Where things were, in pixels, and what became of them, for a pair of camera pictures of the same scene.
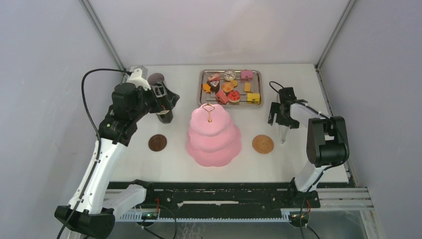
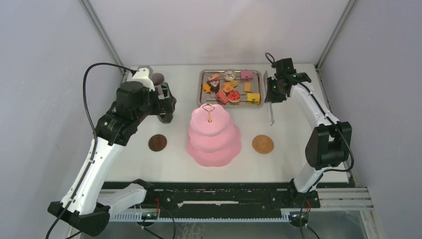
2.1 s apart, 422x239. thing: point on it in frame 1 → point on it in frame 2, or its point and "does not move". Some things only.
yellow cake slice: [253, 98] does not move
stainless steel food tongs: [283, 131] → [269, 105]
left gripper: [167, 101] does not move
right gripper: [276, 108] → [270, 97]
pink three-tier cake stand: [213, 140] does not move
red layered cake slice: [221, 97] does not move
